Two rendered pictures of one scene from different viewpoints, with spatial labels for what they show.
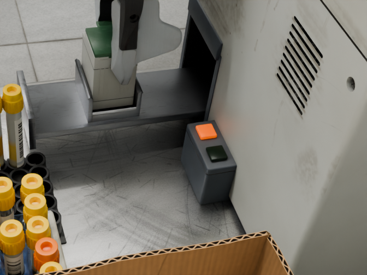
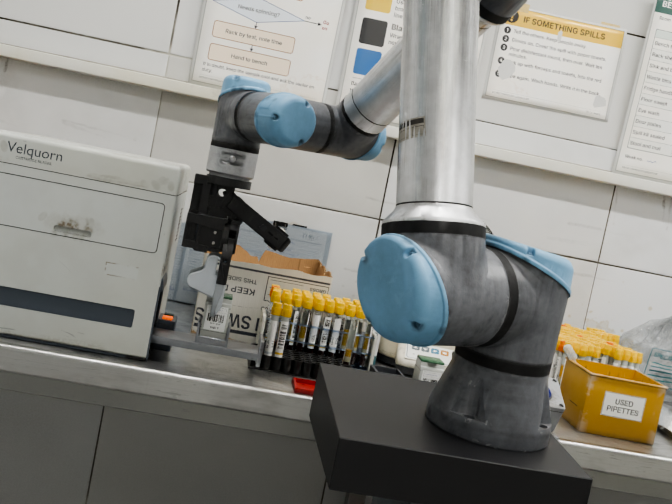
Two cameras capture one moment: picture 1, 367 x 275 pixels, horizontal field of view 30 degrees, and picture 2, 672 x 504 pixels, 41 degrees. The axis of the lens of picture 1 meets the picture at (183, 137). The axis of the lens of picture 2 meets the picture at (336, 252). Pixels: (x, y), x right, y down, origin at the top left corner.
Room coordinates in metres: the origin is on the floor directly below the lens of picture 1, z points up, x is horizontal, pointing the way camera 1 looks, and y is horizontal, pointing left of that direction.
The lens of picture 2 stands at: (1.75, 0.70, 1.20)
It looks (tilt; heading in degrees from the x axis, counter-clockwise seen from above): 4 degrees down; 199
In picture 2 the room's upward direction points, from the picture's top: 11 degrees clockwise
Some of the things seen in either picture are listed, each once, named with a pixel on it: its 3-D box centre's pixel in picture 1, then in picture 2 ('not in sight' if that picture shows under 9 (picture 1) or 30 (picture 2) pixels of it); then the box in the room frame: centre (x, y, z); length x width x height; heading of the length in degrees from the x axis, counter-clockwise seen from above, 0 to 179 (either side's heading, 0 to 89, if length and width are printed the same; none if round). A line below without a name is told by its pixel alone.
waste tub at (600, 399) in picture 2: not in sight; (608, 399); (0.13, 0.67, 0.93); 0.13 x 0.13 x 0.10; 24
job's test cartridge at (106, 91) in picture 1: (108, 66); (216, 316); (0.48, 0.08, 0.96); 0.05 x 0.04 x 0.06; 26
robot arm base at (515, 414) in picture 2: not in sight; (495, 388); (0.65, 0.55, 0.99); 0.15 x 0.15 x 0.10
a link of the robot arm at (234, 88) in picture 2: not in sight; (242, 114); (0.49, 0.06, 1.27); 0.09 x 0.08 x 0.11; 56
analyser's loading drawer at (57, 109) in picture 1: (129, 92); (197, 335); (0.49, 0.06, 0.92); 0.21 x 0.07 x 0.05; 116
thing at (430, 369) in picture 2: not in sight; (427, 378); (0.29, 0.39, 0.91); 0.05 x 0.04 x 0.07; 26
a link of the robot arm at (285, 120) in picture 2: not in sight; (285, 121); (0.54, 0.15, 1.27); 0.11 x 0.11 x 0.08; 56
